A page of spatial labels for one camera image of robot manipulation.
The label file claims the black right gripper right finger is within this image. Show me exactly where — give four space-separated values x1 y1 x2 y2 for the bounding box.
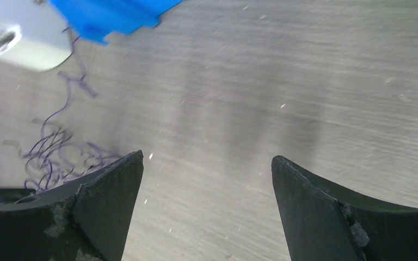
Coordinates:
271 156 418 260

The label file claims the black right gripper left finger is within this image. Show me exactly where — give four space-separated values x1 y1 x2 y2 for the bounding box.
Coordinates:
0 151 144 260

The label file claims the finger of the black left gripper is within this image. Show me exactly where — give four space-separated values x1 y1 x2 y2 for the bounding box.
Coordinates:
0 188 36 203

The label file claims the purple cable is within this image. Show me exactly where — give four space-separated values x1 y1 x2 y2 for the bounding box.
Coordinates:
2 26 123 195

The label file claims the blue plastic bin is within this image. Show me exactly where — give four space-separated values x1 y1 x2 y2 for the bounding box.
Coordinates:
50 0 181 45

